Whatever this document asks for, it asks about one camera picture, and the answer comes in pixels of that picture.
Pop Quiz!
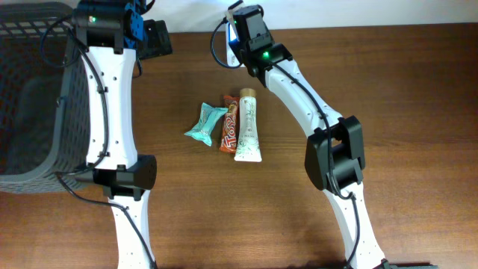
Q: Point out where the white bamboo print tube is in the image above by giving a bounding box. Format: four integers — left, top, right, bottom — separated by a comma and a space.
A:
235, 88, 262, 162

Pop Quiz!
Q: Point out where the teal wet wipes packet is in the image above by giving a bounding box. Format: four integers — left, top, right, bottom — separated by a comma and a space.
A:
184, 102, 228, 146

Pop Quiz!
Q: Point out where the black camera cable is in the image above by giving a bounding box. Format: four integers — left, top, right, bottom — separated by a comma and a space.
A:
39, 14, 158, 269
210, 18, 361, 269

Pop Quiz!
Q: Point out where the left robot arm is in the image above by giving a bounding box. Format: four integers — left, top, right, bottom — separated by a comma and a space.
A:
71, 1, 173, 268

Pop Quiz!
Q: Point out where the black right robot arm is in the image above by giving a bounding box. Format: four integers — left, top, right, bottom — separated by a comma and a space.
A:
226, 1, 390, 268

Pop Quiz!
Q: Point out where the white barcode scanner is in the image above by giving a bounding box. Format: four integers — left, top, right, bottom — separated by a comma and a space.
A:
226, 22, 244, 67

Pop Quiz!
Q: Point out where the dark grey plastic basket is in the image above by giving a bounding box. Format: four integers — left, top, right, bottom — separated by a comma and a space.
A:
1, 2, 90, 194

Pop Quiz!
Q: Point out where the black right camera cable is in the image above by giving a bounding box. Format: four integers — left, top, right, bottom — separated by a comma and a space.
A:
210, 18, 361, 269

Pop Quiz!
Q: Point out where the black left camera cable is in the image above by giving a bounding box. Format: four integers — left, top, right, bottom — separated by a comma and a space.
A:
39, 14, 158, 269

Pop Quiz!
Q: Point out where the red orange chocolate bar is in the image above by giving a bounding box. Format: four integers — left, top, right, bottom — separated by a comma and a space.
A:
220, 96, 240, 153

